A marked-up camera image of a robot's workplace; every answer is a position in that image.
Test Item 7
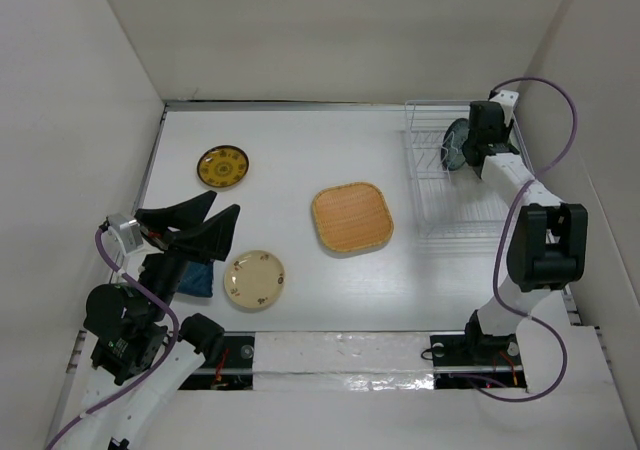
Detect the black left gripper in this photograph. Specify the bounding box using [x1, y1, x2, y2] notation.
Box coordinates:
[138, 188, 240, 318]

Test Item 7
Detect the blue white patterned bowl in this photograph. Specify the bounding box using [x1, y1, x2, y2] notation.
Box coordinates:
[440, 118, 469, 172]

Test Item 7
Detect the cream floral round plate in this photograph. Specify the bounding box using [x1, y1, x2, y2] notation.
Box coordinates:
[223, 250, 286, 311]

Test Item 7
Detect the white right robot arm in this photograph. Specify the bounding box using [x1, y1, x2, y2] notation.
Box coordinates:
[461, 100, 588, 363]

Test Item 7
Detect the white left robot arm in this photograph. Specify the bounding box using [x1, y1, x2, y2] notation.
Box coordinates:
[47, 191, 240, 449]

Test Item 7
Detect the dark blue plate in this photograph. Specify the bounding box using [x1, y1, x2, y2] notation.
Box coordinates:
[177, 262, 214, 298]

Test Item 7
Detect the yellow brown round plate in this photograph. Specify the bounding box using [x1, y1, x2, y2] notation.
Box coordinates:
[196, 145, 250, 189]

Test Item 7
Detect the orange square woven tray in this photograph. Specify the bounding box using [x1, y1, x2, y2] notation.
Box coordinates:
[311, 182, 394, 253]

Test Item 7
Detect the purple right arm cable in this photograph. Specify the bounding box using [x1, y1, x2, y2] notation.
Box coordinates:
[472, 76, 580, 404]

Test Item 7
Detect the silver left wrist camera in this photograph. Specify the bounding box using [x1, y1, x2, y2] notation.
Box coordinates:
[100, 213, 144, 256]

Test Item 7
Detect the white wire dish rack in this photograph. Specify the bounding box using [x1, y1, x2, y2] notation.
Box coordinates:
[404, 100, 508, 240]

